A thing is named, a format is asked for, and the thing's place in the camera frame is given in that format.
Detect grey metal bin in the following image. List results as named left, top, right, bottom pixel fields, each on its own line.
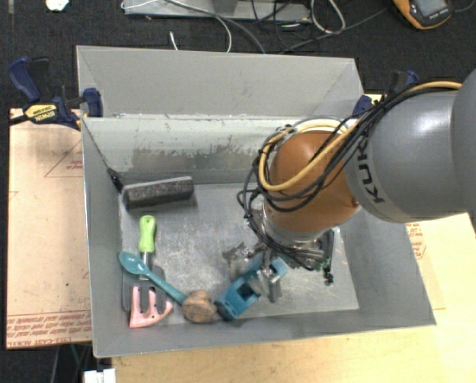
left=76, top=45, right=437, bottom=359

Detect green-handled grey garden fork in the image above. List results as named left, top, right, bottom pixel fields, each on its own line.
left=121, top=215, right=175, bottom=315

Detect teal plastic spoon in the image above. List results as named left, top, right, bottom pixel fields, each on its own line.
left=118, top=251, right=189, bottom=306

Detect pink plastic piece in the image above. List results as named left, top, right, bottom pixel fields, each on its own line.
left=128, top=285, right=175, bottom=330

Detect brown cardboard board, red print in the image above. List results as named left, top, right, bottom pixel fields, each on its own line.
left=6, top=108, right=446, bottom=351

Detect blue plastic block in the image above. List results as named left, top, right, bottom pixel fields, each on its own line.
left=214, top=253, right=291, bottom=322

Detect dark green flat block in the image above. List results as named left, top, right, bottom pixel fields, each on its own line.
left=121, top=176, right=195, bottom=211

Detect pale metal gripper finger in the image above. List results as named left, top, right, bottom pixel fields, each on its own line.
left=222, top=242, right=263, bottom=281
left=259, top=267, right=284, bottom=304

